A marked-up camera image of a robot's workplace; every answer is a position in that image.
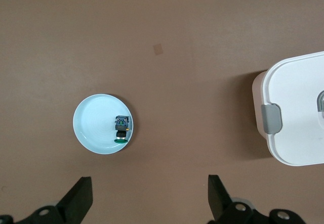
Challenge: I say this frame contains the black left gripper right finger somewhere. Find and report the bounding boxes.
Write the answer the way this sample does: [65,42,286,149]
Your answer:
[207,174,307,224]

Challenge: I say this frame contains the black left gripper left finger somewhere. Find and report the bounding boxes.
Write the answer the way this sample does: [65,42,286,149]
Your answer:
[0,176,93,224]

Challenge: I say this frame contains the light blue round plate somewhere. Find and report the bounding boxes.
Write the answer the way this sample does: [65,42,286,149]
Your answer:
[72,93,135,155]

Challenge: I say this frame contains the white lidded lunch box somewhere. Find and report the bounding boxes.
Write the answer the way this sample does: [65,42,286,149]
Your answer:
[251,50,324,167]

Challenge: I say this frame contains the small brown tape patch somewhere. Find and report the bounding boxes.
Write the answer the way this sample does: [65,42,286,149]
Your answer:
[152,42,164,56]

